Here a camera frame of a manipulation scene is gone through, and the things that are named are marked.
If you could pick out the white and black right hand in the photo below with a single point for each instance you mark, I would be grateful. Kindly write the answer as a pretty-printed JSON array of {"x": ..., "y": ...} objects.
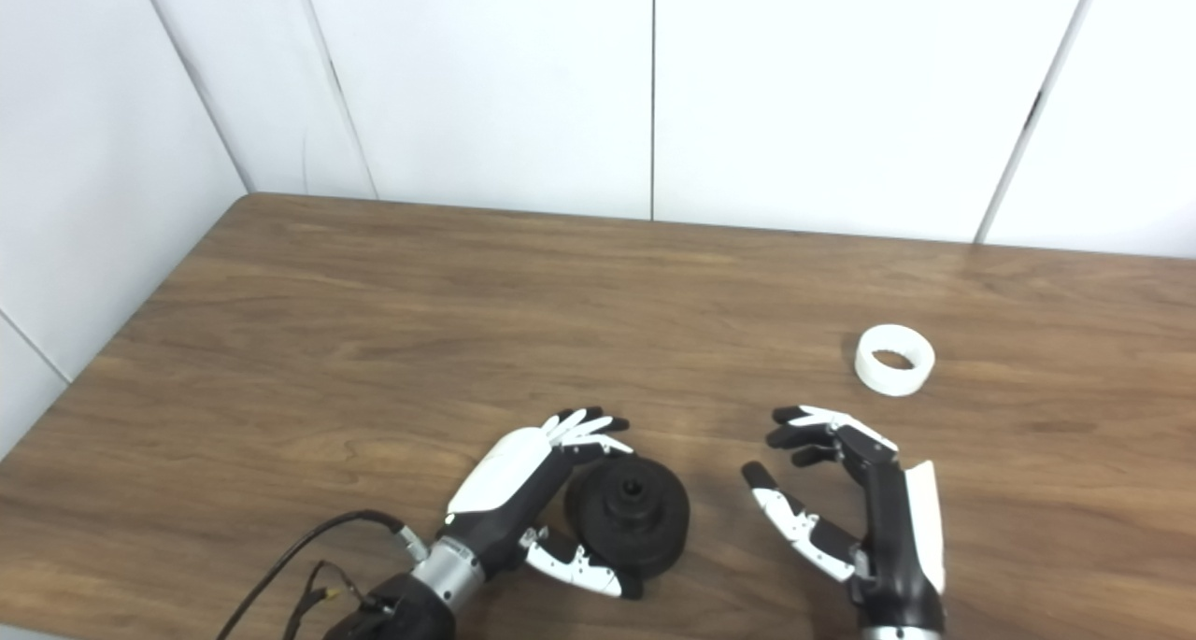
[{"x": 888, "y": 547}]

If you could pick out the white and black left hand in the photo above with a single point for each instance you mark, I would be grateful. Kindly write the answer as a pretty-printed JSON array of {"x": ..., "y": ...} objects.
[{"x": 505, "y": 481}]

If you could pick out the round black part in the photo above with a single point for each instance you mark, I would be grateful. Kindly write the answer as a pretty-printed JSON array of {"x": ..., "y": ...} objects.
[{"x": 645, "y": 523}]

